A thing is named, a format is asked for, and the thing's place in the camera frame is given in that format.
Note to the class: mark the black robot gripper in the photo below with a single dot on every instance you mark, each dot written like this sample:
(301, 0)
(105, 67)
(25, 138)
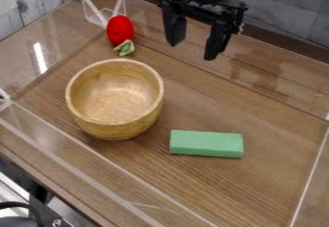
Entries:
(224, 14)

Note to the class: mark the green rectangular block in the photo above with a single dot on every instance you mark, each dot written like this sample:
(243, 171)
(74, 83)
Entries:
(210, 144)

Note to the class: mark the brown wooden bowl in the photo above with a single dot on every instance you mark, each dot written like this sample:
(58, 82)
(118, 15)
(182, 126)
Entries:
(115, 98)

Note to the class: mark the red felt strawberry toy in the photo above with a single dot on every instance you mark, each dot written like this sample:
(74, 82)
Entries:
(121, 34)

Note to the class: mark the clear acrylic triangular bracket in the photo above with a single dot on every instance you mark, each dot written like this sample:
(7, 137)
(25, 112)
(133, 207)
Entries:
(101, 17)

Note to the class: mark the clear acrylic tray enclosure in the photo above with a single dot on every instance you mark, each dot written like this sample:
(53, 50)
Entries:
(259, 91)

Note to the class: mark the black metal bracket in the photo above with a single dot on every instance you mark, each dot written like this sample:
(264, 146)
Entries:
(50, 218)

